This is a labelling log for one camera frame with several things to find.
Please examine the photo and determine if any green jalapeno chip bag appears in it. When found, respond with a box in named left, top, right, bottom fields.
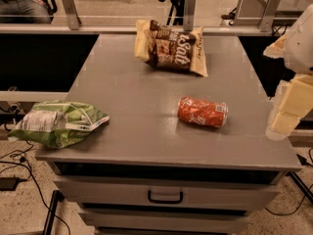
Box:
left=8, top=101, right=110, bottom=149

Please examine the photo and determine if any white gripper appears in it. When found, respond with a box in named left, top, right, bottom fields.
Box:
left=263, top=4, right=313, bottom=137

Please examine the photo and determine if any brown chip bag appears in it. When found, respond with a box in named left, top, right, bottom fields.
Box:
left=134, top=20, right=208, bottom=77

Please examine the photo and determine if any orange soda can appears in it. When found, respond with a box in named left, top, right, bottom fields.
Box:
left=177, top=96, right=228, bottom=127

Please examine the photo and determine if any metal railing frame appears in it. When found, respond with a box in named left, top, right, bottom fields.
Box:
left=0, top=0, right=294, bottom=36

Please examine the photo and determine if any black power adapter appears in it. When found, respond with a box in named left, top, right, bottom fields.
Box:
left=0, top=177, right=19, bottom=191

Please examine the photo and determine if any grey drawer cabinet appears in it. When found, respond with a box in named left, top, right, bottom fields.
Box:
left=37, top=34, right=300, bottom=235

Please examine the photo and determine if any black drawer handle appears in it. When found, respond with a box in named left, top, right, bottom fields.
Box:
left=147, top=190, right=184, bottom=205

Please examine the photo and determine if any black floor cable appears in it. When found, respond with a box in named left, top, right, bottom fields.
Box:
left=0, top=140, right=72, bottom=235

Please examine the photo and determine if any seated person in jeans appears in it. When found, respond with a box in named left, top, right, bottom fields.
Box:
left=0, top=0, right=51, bottom=24

